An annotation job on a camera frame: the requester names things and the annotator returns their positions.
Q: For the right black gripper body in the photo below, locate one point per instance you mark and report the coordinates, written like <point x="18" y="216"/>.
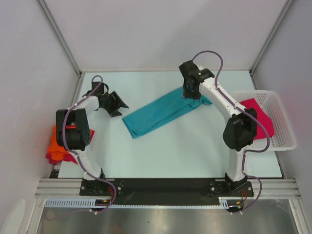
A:
<point x="190" y="93"/>

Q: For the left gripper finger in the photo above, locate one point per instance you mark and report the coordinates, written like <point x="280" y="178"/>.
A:
<point x="118" y="102"/>
<point x="115" y="113"/>

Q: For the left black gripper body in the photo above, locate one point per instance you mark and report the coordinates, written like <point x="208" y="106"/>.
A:
<point x="109" y="104"/>

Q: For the teal t shirt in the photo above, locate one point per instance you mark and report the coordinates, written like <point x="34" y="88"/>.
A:
<point x="160" y="112"/>

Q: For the white plastic mesh basket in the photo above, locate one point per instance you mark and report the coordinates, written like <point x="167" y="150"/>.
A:
<point x="283" y="138"/>

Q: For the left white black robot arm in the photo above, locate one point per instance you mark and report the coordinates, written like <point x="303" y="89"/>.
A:
<point x="73" y="131"/>

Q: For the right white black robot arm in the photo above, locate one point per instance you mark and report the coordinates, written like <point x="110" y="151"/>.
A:
<point x="240" y="128"/>

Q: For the magenta t shirt on table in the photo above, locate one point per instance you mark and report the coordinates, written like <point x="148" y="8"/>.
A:
<point x="65" y="159"/>

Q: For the orange t shirt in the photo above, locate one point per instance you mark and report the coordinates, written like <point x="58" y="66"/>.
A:
<point x="54" y="148"/>

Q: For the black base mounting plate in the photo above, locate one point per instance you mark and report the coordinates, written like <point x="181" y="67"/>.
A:
<point x="167" y="191"/>

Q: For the red t shirt in basket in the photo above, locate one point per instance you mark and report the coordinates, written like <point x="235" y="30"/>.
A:
<point x="263" y="118"/>

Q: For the aluminium frame rail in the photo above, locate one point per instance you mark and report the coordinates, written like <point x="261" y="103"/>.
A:
<point x="69" y="188"/>

